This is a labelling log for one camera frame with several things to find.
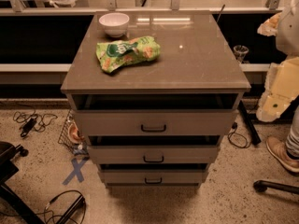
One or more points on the grey middle drawer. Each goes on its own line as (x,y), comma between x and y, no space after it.
(152,154)

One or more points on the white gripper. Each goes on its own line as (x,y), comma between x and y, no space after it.
(288,32)

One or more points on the person's trouser leg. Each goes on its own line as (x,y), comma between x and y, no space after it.
(292,141)

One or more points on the grey top drawer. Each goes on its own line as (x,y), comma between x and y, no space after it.
(161,122)

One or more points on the tan shoe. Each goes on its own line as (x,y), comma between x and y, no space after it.
(279,151)

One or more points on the white bowl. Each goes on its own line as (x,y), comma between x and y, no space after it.
(114,24)

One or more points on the clear glass cup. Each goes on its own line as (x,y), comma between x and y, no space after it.
(240,52)

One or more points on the black stand bar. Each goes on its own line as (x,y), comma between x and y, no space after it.
(255,139)

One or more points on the black chair base left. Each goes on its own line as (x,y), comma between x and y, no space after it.
(7,170)

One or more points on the green chip bag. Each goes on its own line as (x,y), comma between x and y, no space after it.
(120,53)

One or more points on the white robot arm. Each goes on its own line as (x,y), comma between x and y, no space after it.
(287,38)

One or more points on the wire basket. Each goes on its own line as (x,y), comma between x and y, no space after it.
(70,137)

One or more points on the blue tape cross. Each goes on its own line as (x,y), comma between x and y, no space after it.
(76,172)

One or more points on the grey bottom drawer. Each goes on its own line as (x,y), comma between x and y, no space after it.
(153,177)

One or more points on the grey drawer cabinet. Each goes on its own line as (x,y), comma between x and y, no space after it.
(196,71)

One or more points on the grey drawer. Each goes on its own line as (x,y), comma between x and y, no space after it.
(161,122)
(153,177)
(152,154)

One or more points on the black chair leg right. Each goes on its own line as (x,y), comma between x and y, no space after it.
(262,186)

